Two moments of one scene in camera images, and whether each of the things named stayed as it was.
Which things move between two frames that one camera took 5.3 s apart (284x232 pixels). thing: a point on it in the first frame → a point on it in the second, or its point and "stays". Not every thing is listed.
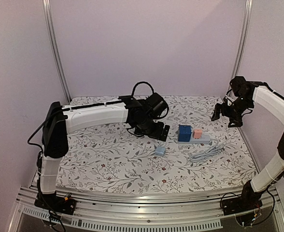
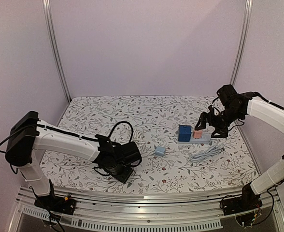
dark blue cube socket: x=184 y=133 stays
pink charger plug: x=197 y=133 stays
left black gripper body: x=148 y=128 → x=116 y=171
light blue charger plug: x=160 y=151 stays
